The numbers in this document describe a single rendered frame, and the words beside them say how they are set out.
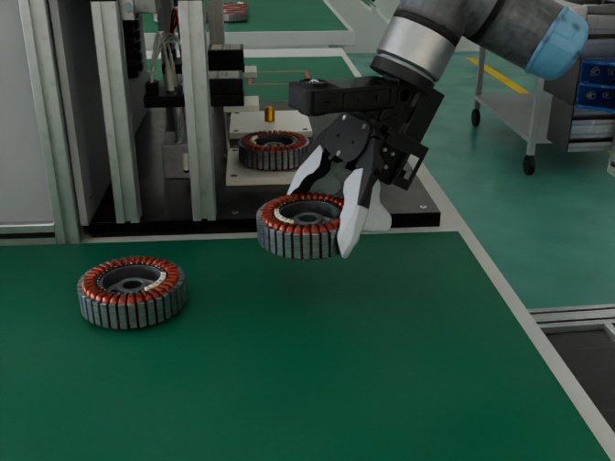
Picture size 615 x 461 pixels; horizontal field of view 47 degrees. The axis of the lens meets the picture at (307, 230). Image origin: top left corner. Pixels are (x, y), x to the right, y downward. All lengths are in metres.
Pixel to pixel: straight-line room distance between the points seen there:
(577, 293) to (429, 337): 1.79
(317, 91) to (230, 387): 0.29
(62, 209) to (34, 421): 0.37
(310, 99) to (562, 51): 0.27
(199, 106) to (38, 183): 0.23
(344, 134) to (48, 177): 0.39
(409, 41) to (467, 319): 0.29
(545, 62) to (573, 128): 0.65
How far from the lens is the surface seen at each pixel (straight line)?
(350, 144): 0.75
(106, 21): 0.90
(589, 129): 1.47
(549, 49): 0.80
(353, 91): 0.72
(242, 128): 1.32
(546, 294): 2.46
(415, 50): 0.75
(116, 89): 0.91
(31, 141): 0.95
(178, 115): 1.09
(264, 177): 1.06
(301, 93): 0.70
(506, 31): 0.78
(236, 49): 1.31
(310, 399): 0.64
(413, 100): 0.78
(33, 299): 0.85
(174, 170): 1.10
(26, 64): 0.92
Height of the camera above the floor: 1.14
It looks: 24 degrees down
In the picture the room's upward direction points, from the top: straight up
